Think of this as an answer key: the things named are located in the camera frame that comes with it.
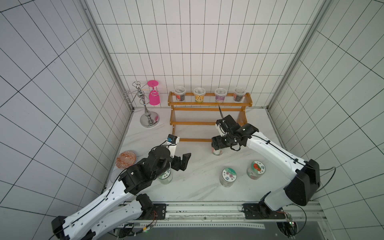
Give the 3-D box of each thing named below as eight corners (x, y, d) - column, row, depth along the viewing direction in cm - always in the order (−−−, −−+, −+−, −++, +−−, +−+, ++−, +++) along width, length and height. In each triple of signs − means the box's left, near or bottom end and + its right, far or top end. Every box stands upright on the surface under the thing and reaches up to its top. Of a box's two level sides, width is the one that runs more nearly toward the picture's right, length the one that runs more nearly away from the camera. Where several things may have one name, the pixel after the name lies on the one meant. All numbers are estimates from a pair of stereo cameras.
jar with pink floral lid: (220, 187, 82) (222, 182, 76) (218, 172, 88) (220, 167, 81) (234, 187, 82) (238, 182, 76) (232, 172, 88) (235, 167, 81)
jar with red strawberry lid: (248, 179, 86) (253, 174, 79) (245, 167, 91) (249, 160, 84) (261, 179, 86) (267, 174, 79) (258, 167, 91) (263, 160, 84)
